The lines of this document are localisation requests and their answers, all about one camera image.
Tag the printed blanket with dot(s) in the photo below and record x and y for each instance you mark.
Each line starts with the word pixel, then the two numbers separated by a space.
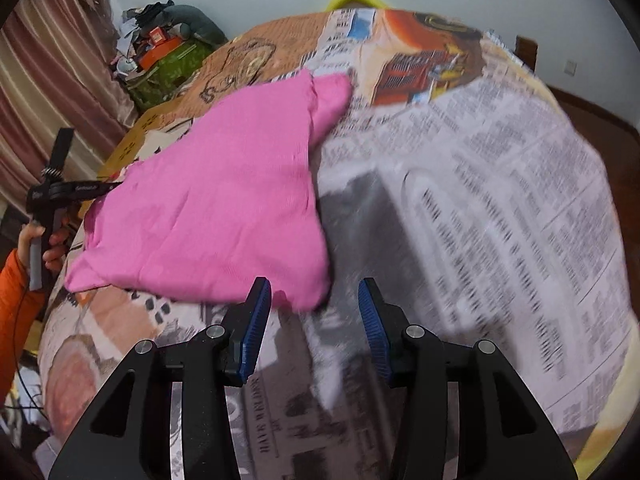
pixel 500 185

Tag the green printed storage bag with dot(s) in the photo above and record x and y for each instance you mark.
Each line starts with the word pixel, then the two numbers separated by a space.
pixel 170 75

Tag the person's left forearm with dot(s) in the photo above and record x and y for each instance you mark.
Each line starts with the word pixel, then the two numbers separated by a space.
pixel 15 310

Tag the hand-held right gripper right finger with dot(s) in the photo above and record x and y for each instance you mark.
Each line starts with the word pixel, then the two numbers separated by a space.
pixel 372 330

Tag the grey plush toy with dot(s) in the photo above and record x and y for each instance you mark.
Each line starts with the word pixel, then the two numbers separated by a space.
pixel 195 20

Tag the pink buttoned shirt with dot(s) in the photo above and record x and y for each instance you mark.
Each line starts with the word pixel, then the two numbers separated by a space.
pixel 225 185

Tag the person's left hand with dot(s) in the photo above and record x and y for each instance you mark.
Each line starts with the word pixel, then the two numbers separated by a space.
pixel 56 255

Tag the white wall socket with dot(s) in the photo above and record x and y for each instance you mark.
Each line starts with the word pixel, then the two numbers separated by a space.
pixel 570 66

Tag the small red box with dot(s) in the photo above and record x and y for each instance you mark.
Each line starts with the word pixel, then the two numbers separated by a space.
pixel 157 36

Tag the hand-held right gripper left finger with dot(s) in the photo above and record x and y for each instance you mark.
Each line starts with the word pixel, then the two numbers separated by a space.
pixel 255 330

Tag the wooden bed post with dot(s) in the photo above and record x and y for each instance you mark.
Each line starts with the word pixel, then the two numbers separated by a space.
pixel 526 55

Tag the orange flat box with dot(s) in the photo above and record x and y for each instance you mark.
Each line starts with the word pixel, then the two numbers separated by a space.
pixel 160 55

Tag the striped brown curtain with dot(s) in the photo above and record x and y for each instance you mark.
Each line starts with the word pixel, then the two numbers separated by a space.
pixel 50 60

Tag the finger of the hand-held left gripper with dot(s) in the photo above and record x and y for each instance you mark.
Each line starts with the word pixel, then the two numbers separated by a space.
pixel 90 190

